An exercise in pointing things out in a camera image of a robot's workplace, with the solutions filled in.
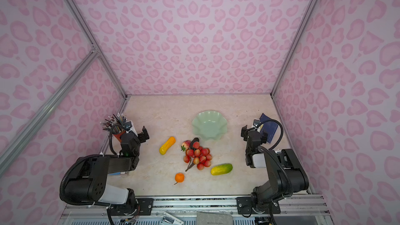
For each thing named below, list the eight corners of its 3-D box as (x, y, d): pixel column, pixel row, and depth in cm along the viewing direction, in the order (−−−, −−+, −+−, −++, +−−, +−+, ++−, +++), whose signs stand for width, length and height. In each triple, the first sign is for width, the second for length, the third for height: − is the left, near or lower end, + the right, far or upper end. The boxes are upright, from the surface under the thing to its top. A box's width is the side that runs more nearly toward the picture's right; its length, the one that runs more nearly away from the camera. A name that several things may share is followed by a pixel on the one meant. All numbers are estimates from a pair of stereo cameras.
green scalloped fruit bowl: (191, 144, 96) (191, 139, 92) (193, 114, 111) (193, 110, 107) (227, 143, 96) (228, 139, 92) (225, 114, 111) (225, 110, 107)
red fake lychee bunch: (184, 170, 86) (183, 166, 81) (186, 146, 95) (185, 141, 90) (211, 170, 85) (212, 166, 81) (211, 146, 95) (211, 141, 90)
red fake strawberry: (181, 151, 93) (180, 148, 90) (182, 142, 97) (181, 139, 94) (190, 151, 93) (189, 148, 90) (190, 142, 96) (190, 139, 94)
